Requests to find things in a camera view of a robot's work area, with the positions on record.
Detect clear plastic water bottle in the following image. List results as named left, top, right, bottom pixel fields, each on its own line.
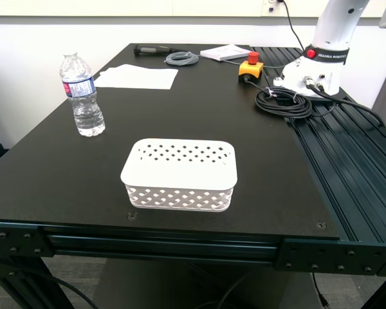
left=59, top=52, right=106, bottom=137

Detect white perforated plastic basket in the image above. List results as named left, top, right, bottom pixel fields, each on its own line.
left=120, top=138, right=239, bottom=213

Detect white paper sheets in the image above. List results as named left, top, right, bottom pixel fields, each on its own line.
left=93, top=64, right=179, bottom=91

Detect yellow emergency stop button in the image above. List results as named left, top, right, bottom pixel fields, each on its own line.
left=237, top=51, right=264, bottom=84

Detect white booklet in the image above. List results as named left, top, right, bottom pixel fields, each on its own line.
left=199, top=44, right=253, bottom=62

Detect black coiled cable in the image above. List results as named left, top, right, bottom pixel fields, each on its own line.
left=254, top=86, right=313, bottom=119

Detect grey coiled cable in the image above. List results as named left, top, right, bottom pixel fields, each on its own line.
left=165, top=51, right=199, bottom=67

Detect black grey handled tool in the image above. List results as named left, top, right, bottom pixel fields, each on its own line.
left=133, top=44, right=189, bottom=57

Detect black aluminium table frame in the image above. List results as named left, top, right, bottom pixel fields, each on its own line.
left=0, top=46, right=386, bottom=309

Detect black wall outlet cable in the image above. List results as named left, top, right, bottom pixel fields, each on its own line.
left=281, top=0, right=306, bottom=51

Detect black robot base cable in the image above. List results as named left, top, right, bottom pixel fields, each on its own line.
left=308, top=85, right=385, bottom=126

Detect white wall outlet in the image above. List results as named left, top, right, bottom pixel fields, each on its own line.
left=261, top=0, right=286, bottom=16

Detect black cable under table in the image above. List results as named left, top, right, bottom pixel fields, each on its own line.
left=28, top=273, right=99, bottom=309

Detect black cable with plug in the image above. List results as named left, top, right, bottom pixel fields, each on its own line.
left=310, top=272, right=331, bottom=309

